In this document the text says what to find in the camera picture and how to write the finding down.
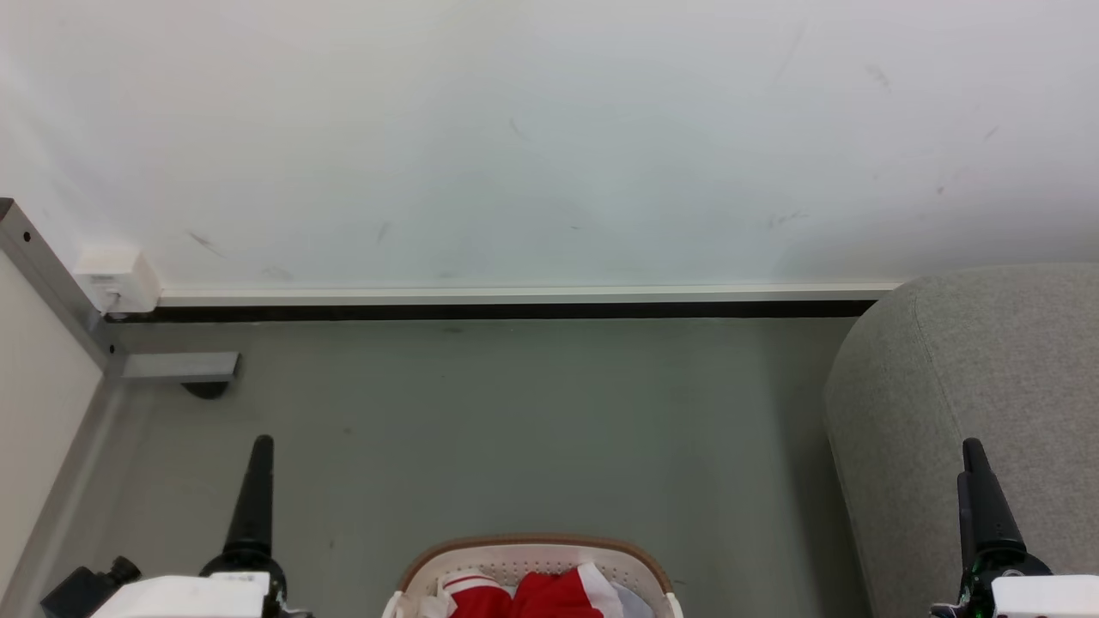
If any grey fabric sofa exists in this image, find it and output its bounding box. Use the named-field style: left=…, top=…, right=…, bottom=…
left=823, top=263, right=1099, bottom=618

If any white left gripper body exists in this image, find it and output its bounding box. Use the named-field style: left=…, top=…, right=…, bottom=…
left=90, top=549, right=291, bottom=618

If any white laundry basket brown rim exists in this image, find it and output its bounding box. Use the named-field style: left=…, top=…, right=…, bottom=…
left=382, top=534, right=685, bottom=618

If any grey metal frame post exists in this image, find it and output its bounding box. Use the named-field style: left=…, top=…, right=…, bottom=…
left=0, top=198, right=128, bottom=380

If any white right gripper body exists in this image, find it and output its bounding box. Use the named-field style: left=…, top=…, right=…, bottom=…
left=932, top=546, right=1099, bottom=618

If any black baseboard strip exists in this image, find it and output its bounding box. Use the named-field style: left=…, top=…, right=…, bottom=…
left=105, top=300, right=878, bottom=324

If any white wall junction box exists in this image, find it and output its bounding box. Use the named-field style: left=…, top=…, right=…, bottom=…
left=75, top=248, right=162, bottom=315

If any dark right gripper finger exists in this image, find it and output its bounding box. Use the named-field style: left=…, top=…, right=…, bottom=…
left=962, top=438, right=1029, bottom=560
left=956, top=470, right=981, bottom=569

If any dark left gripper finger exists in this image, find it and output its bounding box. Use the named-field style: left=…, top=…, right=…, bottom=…
left=222, top=434, right=276, bottom=559

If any grey metal foot bracket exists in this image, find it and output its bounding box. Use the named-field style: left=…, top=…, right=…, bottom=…
left=120, top=351, right=242, bottom=384

